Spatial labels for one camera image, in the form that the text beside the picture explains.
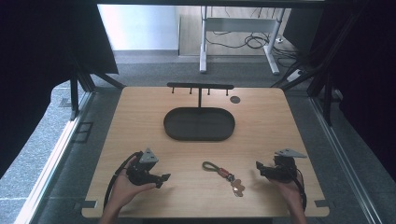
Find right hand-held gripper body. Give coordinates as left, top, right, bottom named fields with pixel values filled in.
left=263, top=147, right=308, bottom=183

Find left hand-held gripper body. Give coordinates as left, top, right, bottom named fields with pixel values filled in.
left=125, top=147, right=163, bottom=187

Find green strap keychain with keys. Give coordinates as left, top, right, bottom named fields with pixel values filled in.
left=202, top=161, right=247, bottom=198

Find black key rack with tray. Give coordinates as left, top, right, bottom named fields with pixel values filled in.
left=163, top=81, right=236, bottom=142

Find person's right hand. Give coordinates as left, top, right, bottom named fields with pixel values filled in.
left=269, top=173, right=305, bottom=211

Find person's left hand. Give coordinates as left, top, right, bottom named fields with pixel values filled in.
left=106, top=156, right=157, bottom=217

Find black metal stand legs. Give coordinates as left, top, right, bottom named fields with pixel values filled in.
left=68, top=55, right=126, bottom=121
left=270, top=12, right=359, bottom=127

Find white power strip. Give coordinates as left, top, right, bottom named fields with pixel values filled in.
left=286, top=68, right=304, bottom=83

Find black curtain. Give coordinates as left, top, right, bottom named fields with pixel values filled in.
left=0, top=0, right=120, bottom=179
left=311, top=0, right=396, bottom=183

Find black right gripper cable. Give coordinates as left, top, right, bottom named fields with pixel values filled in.
left=291, top=167, right=308, bottom=213

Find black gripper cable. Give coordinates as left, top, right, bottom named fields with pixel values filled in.
left=291, top=167, right=308, bottom=213
left=103, top=151, right=144, bottom=213

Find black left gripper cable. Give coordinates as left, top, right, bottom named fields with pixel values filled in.
left=103, top=151, right=144, bottom=213

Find aluminium frame rail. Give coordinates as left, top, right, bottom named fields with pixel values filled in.
left=309, top=92, right=385, bottom=224
left=13, top=91, right=95, bottom=224

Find black rectangular floor frame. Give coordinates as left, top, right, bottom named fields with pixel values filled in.
left=72, top=121, right=94, bottom=144

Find black floor cables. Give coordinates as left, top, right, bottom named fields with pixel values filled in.
left=206, top=29, right=298, bottom=68

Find white metal desk frame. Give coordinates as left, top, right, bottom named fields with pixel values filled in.
left=199, top=6, right=286, bottom=76

